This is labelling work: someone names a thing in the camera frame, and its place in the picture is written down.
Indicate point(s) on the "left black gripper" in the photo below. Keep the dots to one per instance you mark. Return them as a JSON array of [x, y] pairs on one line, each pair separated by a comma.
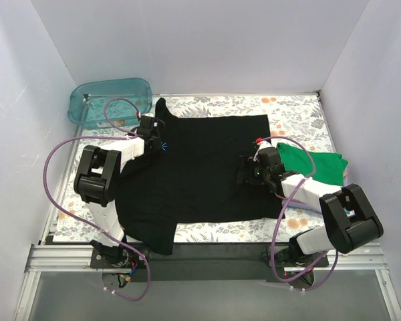
[[155, 138]]

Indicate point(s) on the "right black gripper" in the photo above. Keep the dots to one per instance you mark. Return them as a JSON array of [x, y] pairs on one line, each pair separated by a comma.
[[242, 170]]

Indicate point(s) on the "black t shirt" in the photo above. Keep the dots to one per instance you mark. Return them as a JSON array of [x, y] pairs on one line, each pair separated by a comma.
[[193, 180]]

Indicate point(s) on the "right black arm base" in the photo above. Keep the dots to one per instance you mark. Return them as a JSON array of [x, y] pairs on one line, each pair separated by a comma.
[[283, 258]]

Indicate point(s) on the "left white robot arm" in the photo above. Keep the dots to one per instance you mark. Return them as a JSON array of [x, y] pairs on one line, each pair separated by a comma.
[[102, 168]]

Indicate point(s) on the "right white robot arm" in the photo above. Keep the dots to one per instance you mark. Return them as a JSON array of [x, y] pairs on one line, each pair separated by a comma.
[[349, 219]]

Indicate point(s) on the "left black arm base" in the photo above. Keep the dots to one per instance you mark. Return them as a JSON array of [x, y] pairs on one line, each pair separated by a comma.
[[117, 257]]

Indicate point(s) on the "lilac folded t shirt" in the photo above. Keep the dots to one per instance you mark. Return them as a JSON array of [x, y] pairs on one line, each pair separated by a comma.
[[300, 204]]

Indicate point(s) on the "floral table mat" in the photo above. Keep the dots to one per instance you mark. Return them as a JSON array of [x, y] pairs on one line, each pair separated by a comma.
[[298, 117]]

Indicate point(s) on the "green folded t shirt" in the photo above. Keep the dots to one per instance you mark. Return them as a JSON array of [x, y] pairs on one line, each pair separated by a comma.
[[330, 167]]

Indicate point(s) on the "teal plastic bin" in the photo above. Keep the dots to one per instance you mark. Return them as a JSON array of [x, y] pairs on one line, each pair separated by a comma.
[[102, 104]]

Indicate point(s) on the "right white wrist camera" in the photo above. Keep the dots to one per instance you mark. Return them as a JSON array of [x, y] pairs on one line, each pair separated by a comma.
[[261, 143]]

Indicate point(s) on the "aluminium frame rail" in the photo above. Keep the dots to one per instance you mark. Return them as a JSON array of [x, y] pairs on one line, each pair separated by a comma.
[[202, 281]]

